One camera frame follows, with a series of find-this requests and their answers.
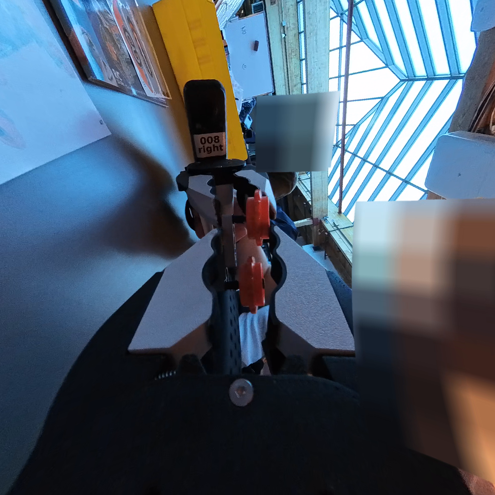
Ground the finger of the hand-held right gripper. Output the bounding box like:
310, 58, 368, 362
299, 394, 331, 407
234, 169, 278, 219
185, 174, 219, 233

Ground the white box fixture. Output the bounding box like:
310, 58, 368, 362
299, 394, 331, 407
425, 131, 495, 200

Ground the grey beam with orange gears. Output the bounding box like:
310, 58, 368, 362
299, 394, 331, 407
214, 181, 271, 315

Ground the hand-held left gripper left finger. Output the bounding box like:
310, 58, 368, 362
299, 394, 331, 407
128, 228, 223, 364

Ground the open instruction booklet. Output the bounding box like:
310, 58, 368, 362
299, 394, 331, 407
0, 0, 111, 185

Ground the person's right hand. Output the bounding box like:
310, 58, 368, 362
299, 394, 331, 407
231, 222, 277, 304

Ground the black perforated strap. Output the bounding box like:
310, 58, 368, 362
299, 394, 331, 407
210, 280, 243, 375

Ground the pale grey desk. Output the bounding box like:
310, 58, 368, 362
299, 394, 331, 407
0, 83, 217, 495

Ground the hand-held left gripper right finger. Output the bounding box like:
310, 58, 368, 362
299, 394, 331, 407
262, 226, 356, 366

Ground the whiteboard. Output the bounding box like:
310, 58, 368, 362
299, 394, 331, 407
224, 11, 276, 100

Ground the person's upper body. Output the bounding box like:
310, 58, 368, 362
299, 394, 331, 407
269, 171, 300, 242

